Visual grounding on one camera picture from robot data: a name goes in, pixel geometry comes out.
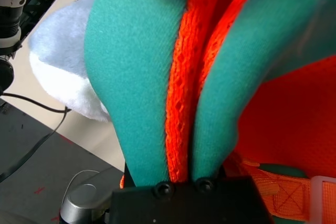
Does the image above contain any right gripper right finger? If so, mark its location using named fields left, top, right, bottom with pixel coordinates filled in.
left=183, top=166, right=274, bottom=224

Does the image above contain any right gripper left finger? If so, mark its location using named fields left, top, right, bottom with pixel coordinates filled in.
left=109, top=163, right=187, bottom=224

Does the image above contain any teal orange child backpack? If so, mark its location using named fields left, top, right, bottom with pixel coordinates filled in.
left=83, top=0, right=336, bottom=224

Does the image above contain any silver metal cylinder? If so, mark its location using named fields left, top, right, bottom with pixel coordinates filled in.
left=60, top=183, right=113, bottom=224

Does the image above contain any grey plush dolphin keychain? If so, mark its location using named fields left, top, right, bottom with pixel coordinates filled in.
left=28, top=0, right=116, bottom=124

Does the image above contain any thin white floor cable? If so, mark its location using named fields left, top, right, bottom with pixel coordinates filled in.
left=64, top=169, right=100, bottom=198

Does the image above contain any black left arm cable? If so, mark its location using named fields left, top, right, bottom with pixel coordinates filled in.
left=0, top=92, right=73, bottom=183

